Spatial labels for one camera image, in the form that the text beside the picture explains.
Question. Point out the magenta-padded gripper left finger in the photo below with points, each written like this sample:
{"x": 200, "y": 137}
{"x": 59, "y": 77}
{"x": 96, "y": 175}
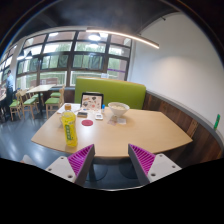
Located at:
{"x": 63, "y": 165}

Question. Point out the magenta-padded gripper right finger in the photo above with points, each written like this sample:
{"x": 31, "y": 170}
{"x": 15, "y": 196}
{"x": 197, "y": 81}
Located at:
{"x": 160, "y": 165}

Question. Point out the yellow drink bottle orange cap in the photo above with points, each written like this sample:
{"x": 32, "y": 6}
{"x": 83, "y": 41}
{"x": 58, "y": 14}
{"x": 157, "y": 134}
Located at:
{"x": 69, "y": 130}

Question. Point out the flat round red coaster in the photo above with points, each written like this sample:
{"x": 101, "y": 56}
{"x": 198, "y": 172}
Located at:
{"x": 87, "y": 123}

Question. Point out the printed paper card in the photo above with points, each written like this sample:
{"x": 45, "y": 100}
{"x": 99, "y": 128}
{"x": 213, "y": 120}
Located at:
{"x": 121, "y": 121}

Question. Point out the small white box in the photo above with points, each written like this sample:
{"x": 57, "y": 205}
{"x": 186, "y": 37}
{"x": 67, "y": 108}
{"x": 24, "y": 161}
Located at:
{"x": 99, "y": 116}

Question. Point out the group of green-seated wooden chairs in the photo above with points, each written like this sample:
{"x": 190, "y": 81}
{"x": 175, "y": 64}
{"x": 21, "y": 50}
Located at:
{"x": 52, "y": 100}

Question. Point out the white ceramic bowl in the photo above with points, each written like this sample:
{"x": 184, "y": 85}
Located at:
{"x": 118, "y": 108}

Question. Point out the black-framed table sign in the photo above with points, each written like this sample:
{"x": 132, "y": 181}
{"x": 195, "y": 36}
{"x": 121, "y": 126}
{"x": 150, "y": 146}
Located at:
{"x": 92, "y": 101}

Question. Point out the light wooden dining table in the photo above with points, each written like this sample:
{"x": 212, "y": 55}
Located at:
{"x": 40, "y": 88}

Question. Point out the green upholstered bench backrest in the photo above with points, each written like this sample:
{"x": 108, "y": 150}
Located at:
{"x": 113, "y": 89}

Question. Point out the person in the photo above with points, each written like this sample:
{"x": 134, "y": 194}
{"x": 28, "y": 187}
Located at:
{"x": 9, "y": 85}

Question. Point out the long linear ceiling light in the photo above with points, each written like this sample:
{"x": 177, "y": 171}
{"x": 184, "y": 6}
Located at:
{"x": 126, "y": 35}

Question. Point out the small green wall sign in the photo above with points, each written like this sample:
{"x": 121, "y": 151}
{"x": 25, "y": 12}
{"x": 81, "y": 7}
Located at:
{"x": 217, "y": 121}

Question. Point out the dark-framed window wall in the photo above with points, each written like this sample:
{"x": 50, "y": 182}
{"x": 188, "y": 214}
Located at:
{"x": 70, "y": 63}

